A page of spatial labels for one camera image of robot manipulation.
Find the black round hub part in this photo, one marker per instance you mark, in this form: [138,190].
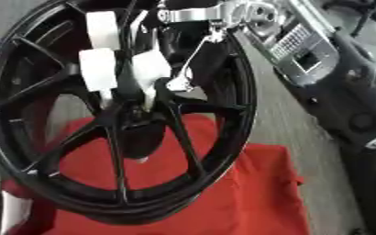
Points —
[143,137]

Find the white flat object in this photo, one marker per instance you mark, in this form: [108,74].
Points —
[15,211]

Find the black office chair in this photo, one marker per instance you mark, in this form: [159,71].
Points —
[370,15]

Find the black spoked wheel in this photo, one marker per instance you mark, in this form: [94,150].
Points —
[31,88]

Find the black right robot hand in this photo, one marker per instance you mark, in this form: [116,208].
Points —
[212,64]

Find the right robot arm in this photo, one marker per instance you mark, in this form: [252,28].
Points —
[335,79]

